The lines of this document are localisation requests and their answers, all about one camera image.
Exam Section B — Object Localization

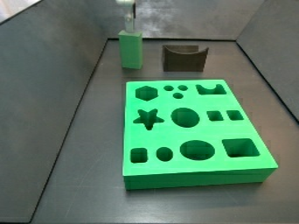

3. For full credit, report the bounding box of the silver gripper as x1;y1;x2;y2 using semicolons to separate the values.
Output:
116;0;136;33

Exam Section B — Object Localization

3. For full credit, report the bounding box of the green arch block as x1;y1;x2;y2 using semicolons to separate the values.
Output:
117;31;143;69

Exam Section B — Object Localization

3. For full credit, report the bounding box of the green shape sorting board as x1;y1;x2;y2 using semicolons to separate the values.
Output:
123;80;277;190

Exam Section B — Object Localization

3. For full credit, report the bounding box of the black curved holder stand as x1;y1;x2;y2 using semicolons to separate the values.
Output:
163;45;209;72

